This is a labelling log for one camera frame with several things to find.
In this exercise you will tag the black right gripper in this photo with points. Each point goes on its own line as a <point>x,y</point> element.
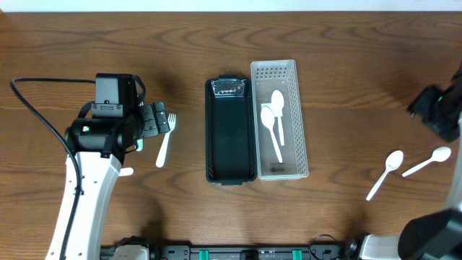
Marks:
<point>421,105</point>

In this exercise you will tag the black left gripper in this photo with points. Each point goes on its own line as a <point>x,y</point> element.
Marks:
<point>155,119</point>

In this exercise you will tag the white plastic fork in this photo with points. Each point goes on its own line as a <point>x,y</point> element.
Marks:
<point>161,158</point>

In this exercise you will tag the white plastic spoon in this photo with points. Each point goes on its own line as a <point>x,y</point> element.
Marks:
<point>277,101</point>
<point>267,118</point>
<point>439,155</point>
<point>392,163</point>
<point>126,172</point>

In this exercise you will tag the pale green plastic fork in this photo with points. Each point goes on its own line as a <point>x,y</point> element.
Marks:
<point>139,145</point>

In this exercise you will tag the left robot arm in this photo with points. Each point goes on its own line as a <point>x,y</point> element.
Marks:
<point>99,139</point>

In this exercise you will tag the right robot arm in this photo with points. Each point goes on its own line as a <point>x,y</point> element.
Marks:
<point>435,235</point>

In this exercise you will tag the black plastic basket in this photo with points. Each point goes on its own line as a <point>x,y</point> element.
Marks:
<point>230,132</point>

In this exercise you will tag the clear plastic basket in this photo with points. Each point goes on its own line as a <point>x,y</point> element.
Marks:
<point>266,77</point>

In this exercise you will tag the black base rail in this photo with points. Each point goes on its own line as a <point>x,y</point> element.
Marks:
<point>322,247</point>

